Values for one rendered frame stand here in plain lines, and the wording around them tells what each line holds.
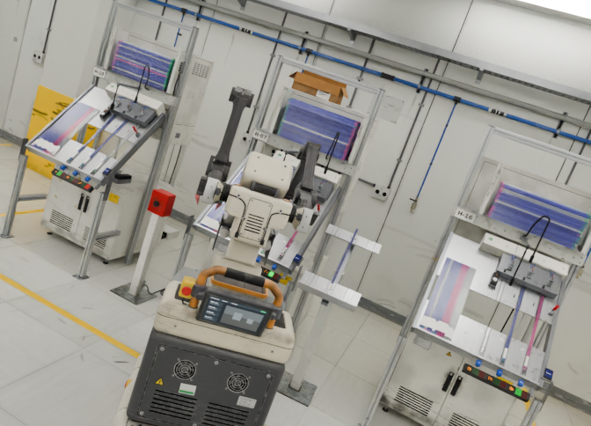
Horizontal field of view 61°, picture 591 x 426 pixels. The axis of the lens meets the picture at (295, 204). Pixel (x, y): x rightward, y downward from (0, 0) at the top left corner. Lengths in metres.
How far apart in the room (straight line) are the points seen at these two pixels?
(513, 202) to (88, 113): 3.01
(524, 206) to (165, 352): 2.17
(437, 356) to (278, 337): 1.50
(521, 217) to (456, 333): 0.79
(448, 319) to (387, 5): 3.02
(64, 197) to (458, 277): 2.95
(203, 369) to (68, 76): 4.29
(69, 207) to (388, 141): 2.80
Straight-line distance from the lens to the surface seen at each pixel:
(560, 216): 3.23
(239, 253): 2.23
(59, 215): 4.32
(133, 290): 3.74
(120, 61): 4.12
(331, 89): 3.69
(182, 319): 1.94
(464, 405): 3.37
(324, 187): 3.25
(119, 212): 3.93
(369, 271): 4.88
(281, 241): 3.08
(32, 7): 7.05
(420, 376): 3.32
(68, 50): 5.85
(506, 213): 3.20
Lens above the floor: 1.67
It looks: 11 degrees down
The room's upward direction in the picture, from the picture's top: 20 degrees clockwise
